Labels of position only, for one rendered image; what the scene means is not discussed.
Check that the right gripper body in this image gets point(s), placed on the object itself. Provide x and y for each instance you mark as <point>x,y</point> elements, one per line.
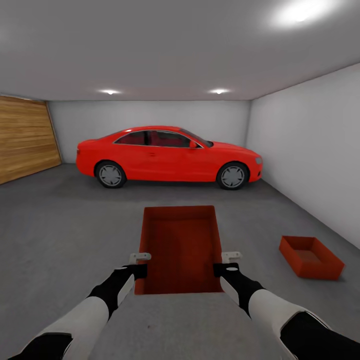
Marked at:
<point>218,267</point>

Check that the storage box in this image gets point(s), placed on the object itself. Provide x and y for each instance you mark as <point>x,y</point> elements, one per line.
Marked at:
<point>184,243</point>
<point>327,267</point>

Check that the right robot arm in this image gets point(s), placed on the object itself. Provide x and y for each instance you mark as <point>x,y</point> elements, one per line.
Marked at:
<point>294,331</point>

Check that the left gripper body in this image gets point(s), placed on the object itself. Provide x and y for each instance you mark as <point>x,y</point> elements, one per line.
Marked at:
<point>141,270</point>

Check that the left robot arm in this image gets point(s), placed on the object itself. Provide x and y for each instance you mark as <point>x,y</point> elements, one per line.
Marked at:
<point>74,336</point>

